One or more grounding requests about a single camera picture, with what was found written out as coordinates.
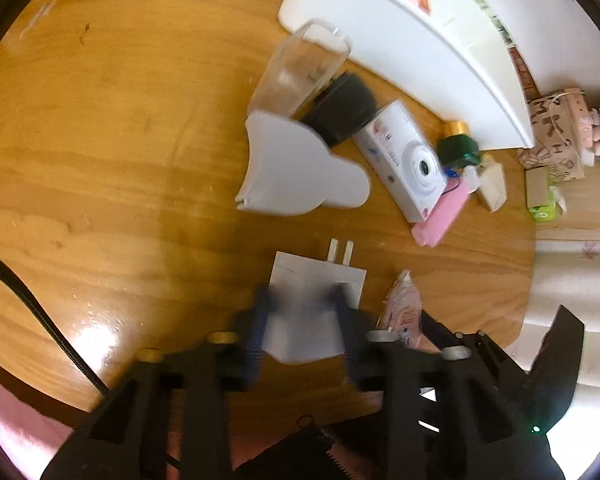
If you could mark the white power adapter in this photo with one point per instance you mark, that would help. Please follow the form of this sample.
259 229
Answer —
310 280

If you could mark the white instant camera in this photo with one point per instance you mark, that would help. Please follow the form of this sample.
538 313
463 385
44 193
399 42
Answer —
405 155

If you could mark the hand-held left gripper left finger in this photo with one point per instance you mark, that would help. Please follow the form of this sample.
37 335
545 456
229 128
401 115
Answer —
255 340

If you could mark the white plastic storage bin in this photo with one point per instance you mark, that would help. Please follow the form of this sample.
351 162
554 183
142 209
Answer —
420 45

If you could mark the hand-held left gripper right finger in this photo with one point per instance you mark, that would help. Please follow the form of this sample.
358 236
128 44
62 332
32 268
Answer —
349 340

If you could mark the pink snack packet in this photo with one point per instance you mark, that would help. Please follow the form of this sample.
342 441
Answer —
404 310

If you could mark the patterned paper bag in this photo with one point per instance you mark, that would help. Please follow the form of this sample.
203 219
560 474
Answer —
555 135

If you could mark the brown printed sheet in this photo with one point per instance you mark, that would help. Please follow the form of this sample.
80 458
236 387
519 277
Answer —
525 75

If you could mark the green bottle with gold cap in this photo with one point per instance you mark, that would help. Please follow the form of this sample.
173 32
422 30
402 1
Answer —
457 147

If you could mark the green printed poster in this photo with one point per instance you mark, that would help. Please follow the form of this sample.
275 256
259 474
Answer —
485 10

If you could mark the white plastic funnel holder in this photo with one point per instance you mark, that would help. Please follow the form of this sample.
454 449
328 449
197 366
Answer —
290 170

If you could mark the small white box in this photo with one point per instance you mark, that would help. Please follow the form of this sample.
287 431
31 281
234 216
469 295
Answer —
494 185

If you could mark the clear plastic cup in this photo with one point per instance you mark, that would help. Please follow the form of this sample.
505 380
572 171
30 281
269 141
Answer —
295 70

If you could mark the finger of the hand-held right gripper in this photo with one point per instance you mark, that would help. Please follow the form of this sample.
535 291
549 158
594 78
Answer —
485 350

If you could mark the green tissue packet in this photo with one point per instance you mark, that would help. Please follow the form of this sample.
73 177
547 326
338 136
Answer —
542 195

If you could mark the pink eraser block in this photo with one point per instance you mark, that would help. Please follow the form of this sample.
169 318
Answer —
442 217

